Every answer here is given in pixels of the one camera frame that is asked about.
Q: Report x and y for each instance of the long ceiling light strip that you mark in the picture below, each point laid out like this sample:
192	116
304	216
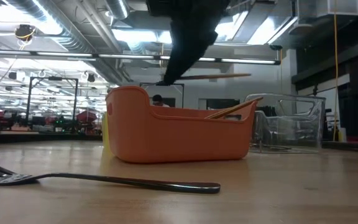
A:
244	61

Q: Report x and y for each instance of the black metal frame stand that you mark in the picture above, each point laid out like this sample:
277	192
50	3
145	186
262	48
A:
30	99
182	93

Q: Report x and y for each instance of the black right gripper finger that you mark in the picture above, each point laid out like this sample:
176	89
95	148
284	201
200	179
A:
182	59

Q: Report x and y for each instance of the yellow plastic bin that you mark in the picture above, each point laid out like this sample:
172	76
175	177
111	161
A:
106	137

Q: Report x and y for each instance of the red cloth cover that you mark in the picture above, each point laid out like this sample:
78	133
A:
87	116

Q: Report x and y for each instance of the orange plastic bin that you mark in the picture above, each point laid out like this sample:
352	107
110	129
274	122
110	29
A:
182	140

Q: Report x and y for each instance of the black fork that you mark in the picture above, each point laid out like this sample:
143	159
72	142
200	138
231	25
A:
135	182

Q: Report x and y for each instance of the gold fork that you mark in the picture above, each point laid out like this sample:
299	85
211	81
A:
222	76

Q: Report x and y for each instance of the clear plastic bin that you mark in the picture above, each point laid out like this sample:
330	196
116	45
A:
291	130

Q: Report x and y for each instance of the person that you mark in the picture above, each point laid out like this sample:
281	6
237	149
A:
158	100

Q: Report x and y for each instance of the wooden utensil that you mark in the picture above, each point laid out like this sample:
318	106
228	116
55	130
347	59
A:
238	107

